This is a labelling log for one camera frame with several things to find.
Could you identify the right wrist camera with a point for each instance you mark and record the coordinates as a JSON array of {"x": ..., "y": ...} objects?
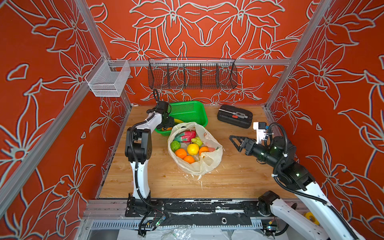
[{"x": 260, "y": 128}]

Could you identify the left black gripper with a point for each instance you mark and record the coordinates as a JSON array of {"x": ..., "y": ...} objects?
[{"x": 169, "y": 123}]

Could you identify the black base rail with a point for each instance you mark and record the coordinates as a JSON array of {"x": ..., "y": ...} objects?
[{"x": 201, "y": 212}]

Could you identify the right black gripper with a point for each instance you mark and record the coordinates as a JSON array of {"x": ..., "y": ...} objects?
[{"x": 251, "y": 145}]

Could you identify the black tool case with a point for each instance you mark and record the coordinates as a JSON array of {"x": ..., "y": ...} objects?
[{"x": 235, "y": 116}]

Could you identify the black wire wall basket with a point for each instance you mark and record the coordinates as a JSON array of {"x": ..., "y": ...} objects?
[{"x": 192, "y": 73}]

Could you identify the crumpled clear plastic scrap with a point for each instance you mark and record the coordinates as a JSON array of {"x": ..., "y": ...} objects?
[{"x": 177, "y": 234}]

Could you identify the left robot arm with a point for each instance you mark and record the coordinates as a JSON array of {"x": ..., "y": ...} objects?
[{"x": 139, "y": 149}]

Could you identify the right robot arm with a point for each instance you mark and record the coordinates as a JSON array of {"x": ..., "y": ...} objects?
[{"x": 272, "y": 147}]

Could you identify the green plastic basket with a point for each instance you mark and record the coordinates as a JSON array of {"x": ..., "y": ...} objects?
[{"x": 188, "y": 112}]

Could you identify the orange toy tangerine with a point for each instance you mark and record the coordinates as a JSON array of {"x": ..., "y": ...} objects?
[{"x": 189, "y": 159}]

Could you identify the yellow toy lemon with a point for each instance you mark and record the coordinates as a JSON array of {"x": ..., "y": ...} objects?
[{"x": 193, "y": 149}]

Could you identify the translucent printed plastic bag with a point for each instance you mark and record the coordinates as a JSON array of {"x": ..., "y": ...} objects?
[{"x": 206, "y": 162}]

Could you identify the clear plastic wall bin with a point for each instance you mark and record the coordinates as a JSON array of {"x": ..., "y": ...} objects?
[{"x": 108, "y": 78}]

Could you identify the orange toy fruit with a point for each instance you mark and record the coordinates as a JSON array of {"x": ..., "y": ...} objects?
[{"x": 203, "y": 149}]

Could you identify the yellow tape roll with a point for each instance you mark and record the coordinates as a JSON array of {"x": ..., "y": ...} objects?
[{"x": 310, "y": 216}]

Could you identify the pink toy dragon fruit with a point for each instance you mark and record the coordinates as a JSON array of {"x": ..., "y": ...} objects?
[{"x": 185, "y": 137}]

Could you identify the green toy fruit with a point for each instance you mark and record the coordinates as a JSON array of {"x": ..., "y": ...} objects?
[{"x": 175, "y": 145}]

